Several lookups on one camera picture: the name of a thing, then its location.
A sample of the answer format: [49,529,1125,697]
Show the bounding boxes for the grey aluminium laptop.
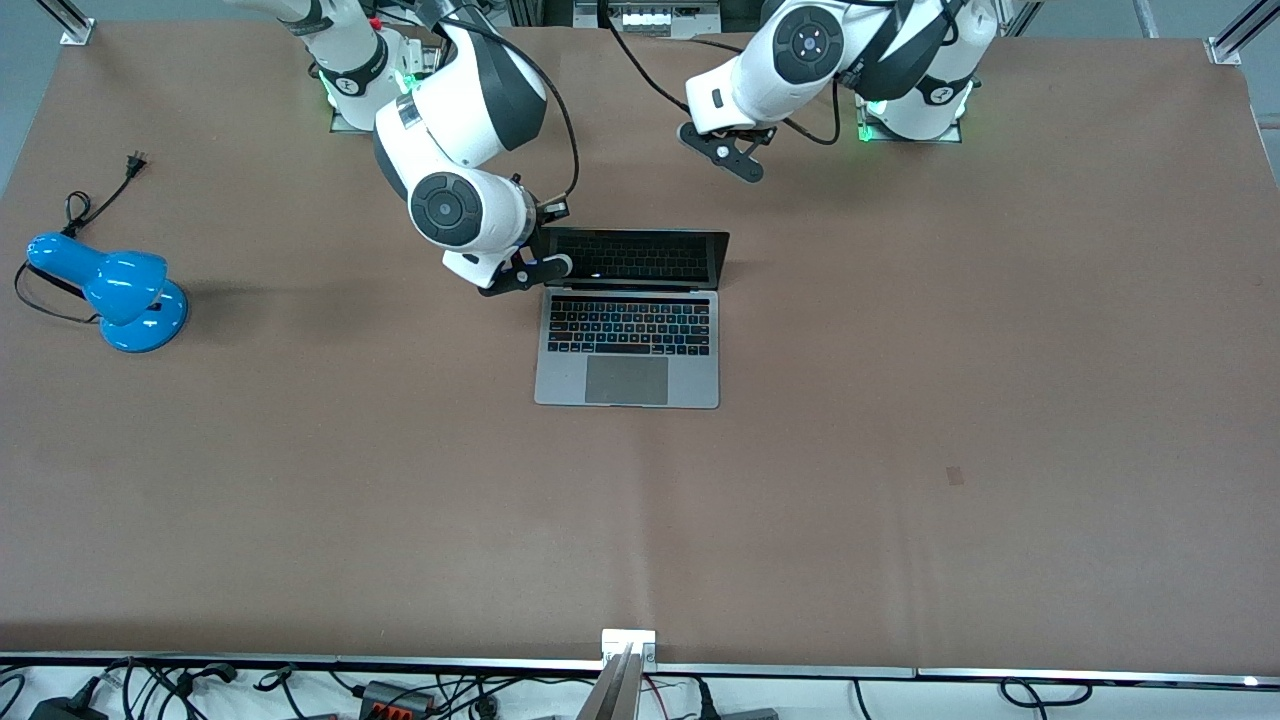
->
[534,228,731,410]

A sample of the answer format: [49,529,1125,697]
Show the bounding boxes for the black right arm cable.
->
[430,5,582,219]

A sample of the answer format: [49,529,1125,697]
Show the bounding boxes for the black frame posts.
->
[505,0,577,29]

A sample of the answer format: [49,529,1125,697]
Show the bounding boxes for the black lamp power cord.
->
[14,151,150,326]

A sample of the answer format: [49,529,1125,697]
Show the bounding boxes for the black looped floor cable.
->
[999,677,1093,709]

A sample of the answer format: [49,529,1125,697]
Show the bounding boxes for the blue desk lamp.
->
[26,232,190,354]

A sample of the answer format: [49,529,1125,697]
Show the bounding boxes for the silver mount bracket plate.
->
[601,628,658,669]

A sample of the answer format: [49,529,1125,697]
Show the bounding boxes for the aluminium table corner bracket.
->
[1206,0,1280,67]
[35,0,97,47]

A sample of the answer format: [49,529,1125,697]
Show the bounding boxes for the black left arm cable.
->
[598,0,851,148]

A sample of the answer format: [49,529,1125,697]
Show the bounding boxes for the grey aluminium mount bar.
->
[574,645,643,720]

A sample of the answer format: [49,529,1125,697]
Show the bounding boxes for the black power adapter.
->
[28,680,109,720]

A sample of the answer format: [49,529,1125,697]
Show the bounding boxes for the white power strip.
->
[573,0,723,41]

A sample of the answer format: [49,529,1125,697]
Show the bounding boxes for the black red connector box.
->
[358,680,438,720]

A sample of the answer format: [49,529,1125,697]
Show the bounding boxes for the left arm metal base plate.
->
[856,95,964,144]

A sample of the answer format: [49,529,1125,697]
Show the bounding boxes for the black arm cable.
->
[598,0,851,148]
[430,5,582,219]

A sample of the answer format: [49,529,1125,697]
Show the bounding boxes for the silver table edge rail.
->
[0,652,1280,691]

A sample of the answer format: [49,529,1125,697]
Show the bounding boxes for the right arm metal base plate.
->
[329,30,443,135]

